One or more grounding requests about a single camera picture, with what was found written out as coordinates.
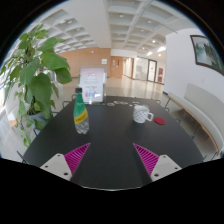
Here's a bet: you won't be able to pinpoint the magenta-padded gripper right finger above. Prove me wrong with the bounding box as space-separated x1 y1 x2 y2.
133 142 183 183

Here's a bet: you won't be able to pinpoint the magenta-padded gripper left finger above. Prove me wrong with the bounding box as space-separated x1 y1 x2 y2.
39 142 92 183

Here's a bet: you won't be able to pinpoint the flat round red coaster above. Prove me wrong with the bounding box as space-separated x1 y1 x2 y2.
153 116 167 126

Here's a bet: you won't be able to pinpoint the recessed ceiling lights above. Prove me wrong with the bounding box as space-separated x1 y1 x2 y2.
64 13 168 56

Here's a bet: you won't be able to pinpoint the framed landscape painting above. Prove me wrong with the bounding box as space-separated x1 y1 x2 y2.
189 34 224 76

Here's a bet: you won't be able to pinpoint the green leafy potted plant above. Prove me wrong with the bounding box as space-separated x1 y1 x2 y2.
0 23 73 148

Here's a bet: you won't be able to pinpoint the white wall bench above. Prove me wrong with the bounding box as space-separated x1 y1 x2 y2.
164 83 224 158

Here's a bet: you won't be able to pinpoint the white dotted mug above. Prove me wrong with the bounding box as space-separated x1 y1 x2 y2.
132 104 155 124

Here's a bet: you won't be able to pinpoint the clear acrylic sign stand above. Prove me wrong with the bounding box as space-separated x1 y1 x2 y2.
78 66 107 104

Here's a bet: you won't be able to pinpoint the black chairs group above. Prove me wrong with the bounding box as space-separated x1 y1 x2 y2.
16 94 209 164

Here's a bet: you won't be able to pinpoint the green plastic drink bottle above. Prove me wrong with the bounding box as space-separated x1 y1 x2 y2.
73 87 90 135

